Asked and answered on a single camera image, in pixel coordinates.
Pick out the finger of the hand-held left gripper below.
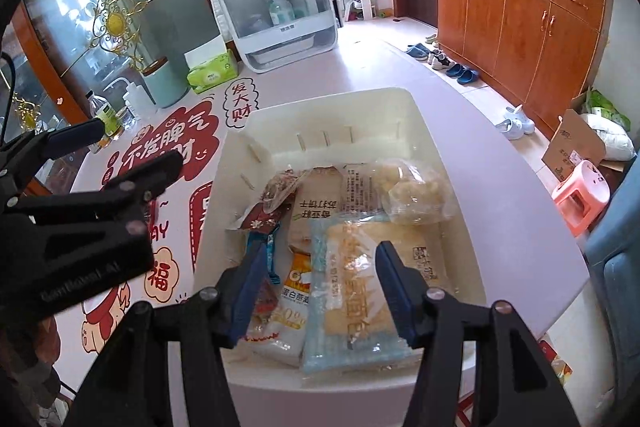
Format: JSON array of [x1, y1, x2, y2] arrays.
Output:
[[5, 150, 185, 230], [0, 118, 107, 180]]

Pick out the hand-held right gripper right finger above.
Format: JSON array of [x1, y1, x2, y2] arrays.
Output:
[[375, 240, 581, 427]]

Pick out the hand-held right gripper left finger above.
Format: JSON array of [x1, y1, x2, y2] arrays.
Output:
[[62, 237, 267, 427]]

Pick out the red white snack packet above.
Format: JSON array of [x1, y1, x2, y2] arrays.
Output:
[[244, 277, 281, 345]]

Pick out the white packet red-orange band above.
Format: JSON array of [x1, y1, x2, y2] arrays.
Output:
[[252, 251, 323, 365]]

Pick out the blue foil snack packet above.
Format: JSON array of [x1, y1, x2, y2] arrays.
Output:
[[246, 227, 283, 288]]

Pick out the pale yellow cracker packet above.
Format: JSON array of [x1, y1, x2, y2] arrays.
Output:
[[300, 212, 451, 375]]

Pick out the dark red snack packet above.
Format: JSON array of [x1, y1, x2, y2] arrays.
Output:
[[226, 201, 282, 233]]

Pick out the clear popcorn snack packet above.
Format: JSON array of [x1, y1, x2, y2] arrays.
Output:
[[382, 159, 456, 225]]

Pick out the beige cracker packet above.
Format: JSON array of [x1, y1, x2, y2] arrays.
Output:
[[287, 167, 351, 258]]

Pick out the dark brown snack packet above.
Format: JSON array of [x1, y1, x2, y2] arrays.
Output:
[[260, 168, 311, 214]]

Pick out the white plastic storage bin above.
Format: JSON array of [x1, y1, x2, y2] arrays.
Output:
[[192, 88, 488, 390]]

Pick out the person's left forearm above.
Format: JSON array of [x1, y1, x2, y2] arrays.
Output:
[[0, 312, 96, 427]]

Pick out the clear bottle green label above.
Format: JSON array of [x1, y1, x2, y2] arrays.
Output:
[[85, 91, 123, 142]]

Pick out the gold ornament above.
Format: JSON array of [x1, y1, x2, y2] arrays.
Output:
[[12, 92, 46, 132], [82, 0, 198, 72]]

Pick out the white squeeze bottle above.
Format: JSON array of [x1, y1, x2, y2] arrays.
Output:
[[102, 78, 156, 118]]

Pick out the mint green canister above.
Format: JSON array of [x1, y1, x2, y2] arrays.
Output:
[[141, 58, 190, 108]]

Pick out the clear printed snack packet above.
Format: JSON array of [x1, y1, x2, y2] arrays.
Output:
[[340, 161, 396, 220]]

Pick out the green tissue pack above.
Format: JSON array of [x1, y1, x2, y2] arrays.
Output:
[[184, 38, 240, 95]]

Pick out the red printed paper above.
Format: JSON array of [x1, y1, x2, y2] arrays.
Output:
[[537, 332, 573, 383]]

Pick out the white bottle sterilizer cabinet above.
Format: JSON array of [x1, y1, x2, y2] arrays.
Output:
[[204, 0, 341, 74]]

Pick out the pink plastic stool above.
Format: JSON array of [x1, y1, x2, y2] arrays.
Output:
[[551, 159, 612, 239]]

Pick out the blue sofa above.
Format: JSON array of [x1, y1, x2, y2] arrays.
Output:
[[582, 187, 640, 358]]

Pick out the cardboard box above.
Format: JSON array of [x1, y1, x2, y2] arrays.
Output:
[[541, 92, 626, 182]]

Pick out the black white sneaker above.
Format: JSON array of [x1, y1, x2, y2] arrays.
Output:
[[427, 49, 456, 70]]

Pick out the white stuffed bag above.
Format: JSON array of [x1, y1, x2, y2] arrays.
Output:
[[582, 112, 636, 162]]

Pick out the green packets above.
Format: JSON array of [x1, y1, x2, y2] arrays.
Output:
[[585, 88, 632, 128]]

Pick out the wooden wall cabinet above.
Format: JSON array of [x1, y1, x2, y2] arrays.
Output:
[[435, 0, 613, 140]]

